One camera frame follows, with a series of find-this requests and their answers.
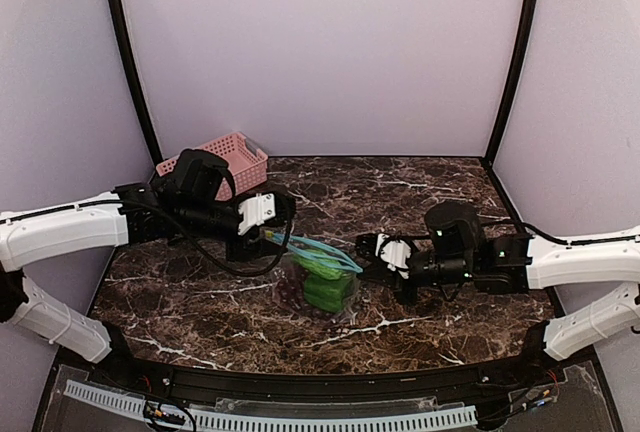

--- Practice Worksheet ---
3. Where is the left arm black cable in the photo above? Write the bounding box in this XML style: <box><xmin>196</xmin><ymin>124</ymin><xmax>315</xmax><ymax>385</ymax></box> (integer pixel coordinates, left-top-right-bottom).
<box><xmin>134</xmin><ymin>201</ymin><xmax>291</xmax><ymax>276</ymax></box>

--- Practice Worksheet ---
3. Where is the pink plastic basket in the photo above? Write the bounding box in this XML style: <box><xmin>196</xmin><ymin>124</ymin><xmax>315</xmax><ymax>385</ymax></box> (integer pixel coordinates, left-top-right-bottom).
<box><xmin>156</xmin><ymin>132</ymin><xmax>268</xmax><ymax>201</ymax></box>

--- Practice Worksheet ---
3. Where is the black frame post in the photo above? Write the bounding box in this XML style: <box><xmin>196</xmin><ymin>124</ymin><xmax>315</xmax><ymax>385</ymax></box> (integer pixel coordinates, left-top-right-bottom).
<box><xmin>483</xmin><ymin>0</ymin><xmax>537</xmax><ymax>169</ymax></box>
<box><xmin>107</xmin><ymin>0</ymin><xmax>163</xmax><ymax>165</ymax></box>

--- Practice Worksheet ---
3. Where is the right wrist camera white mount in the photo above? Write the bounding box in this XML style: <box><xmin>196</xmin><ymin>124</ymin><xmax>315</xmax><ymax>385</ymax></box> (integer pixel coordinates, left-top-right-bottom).
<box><xmin>374</xmin><ymin>233</ymin><xmax>419</xmax><ymax>280</ymax></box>

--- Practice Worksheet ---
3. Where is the green fake vegetable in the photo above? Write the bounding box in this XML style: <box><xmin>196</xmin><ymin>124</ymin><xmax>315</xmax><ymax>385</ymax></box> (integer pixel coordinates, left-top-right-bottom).
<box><xmin>293</xmin><ymin>249</ymin><xmax>354</xmax><ymax>314</ymax></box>

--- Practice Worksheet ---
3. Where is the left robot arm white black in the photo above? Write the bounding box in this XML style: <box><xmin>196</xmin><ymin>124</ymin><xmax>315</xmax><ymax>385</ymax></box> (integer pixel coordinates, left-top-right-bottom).
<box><xmin>1</xmin><ymin>149</ymin><xmax>296</xmax><ymax>388</ymax></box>

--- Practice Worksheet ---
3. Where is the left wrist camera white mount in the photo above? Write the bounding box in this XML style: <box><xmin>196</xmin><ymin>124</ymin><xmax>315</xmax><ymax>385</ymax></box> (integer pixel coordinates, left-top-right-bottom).
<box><xmin>238</xmin><ymin>194</ymin><xmax>276</xmax><ymax>236</ymax></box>

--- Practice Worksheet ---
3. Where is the black front aluminium rail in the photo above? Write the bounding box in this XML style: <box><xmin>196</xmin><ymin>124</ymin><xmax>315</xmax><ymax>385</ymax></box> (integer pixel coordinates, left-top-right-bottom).
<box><xmin>83</xmin><ymin>357</ymin><xmax>550</xmax><ymax>404</ymax></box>

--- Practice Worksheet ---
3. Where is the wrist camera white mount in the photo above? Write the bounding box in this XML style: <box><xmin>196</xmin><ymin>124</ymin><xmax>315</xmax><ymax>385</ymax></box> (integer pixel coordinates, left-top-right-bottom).
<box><xmin>374</xmin><ymin>233</ymin><xmax>419</xmax><ymax>280</ymax></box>
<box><xmin>238</xmin><ymin>194</ymin><xmax>276</xmax><ymax>236</ymax></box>

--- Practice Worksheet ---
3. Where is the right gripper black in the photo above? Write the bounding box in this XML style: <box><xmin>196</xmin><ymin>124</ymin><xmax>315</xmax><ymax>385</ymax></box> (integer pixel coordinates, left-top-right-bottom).
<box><xmin>356</xmin><ymin>243</ymin><xmax>475</xmax><ymax>306</ymax></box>

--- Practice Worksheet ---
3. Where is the purple fake grape bunch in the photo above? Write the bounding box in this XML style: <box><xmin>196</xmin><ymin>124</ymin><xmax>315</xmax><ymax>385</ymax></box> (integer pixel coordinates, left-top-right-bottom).
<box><xmin>272</xmin><ymin>272</ymin><xmax>308</xmax><ymax>314</ymax></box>

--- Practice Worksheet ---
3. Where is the black right frame post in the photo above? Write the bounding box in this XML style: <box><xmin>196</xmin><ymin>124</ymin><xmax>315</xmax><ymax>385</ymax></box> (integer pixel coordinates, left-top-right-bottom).
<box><xmin>483</xmin><ymin>0</ymin><xmax>537</xmax><ymax>169</ymax></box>

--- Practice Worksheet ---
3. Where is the white slotted cable duct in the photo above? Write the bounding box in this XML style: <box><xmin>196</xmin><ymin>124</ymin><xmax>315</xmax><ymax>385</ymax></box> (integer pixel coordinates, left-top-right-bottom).
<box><xmin>63</xmin><ymin>379</ymin><xmax>478</xmax><ymax>432</ymax></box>

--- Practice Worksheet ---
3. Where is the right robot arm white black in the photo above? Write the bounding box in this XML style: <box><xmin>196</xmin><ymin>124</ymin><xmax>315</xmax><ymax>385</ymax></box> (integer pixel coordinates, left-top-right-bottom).
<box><xmin>355</xmin><ymin>201</ymin><xmax>639</xmax><ymax>386</ymax></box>

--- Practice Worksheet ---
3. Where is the clear zip bag blue seal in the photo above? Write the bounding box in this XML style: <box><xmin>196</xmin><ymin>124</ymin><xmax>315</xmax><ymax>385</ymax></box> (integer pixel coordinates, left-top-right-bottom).
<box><xmin>272</xmin><ymin>236</ymin><xmax>363</xmax><ymax>326</ymax></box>

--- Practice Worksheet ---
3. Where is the black left frame post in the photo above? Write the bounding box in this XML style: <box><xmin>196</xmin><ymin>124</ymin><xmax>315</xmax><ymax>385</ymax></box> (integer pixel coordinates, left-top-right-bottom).
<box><xmin>107</xmin><ymin>0</ymin><xmax>163</xmax><ymax>165</ymax></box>

